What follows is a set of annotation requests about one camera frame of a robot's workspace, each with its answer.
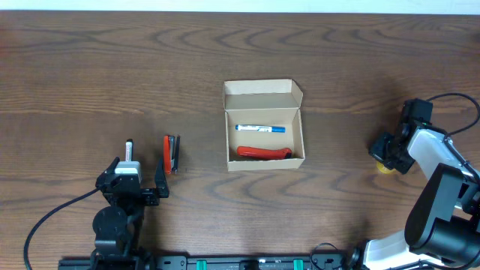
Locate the brown cardboard box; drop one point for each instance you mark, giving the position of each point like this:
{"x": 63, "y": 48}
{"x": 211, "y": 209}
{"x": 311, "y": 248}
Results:
{"x": 269, "y": 102}

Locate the black capped marker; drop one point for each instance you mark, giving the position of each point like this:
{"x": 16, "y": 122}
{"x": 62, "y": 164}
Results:
{"x": 129, "y": 150}

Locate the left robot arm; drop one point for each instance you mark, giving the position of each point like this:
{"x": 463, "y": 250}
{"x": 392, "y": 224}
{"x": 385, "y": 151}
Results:
{"x": 117, "y": 227}

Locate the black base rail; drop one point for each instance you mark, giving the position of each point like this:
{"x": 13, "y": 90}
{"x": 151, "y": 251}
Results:
{"x": 327, "y": 261}

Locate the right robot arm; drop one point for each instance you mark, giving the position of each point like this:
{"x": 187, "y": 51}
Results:
{"x": 442, "y": 230}

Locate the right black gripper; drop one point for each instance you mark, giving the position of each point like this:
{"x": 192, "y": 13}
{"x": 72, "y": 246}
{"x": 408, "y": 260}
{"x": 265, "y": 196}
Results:
{"x": 400, "y": 166}

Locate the red box cutter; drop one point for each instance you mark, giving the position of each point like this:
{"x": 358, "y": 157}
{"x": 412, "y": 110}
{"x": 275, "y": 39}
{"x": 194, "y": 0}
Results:
{"x": 264, "y": 154}

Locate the clear yellow tape roll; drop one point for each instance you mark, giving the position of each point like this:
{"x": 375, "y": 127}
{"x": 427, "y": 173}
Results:
{"x": 383, "y": 169}

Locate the blue capped whiteboard marker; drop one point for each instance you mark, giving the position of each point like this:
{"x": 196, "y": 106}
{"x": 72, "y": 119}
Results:
{"x": 260, "y": 128}

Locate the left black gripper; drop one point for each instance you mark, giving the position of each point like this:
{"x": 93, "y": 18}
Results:
{"x": 153, "y": 199}

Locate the red black stapler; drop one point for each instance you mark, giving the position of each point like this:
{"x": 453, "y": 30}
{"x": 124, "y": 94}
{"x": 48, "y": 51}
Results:
{"x": 171, "y": 145}

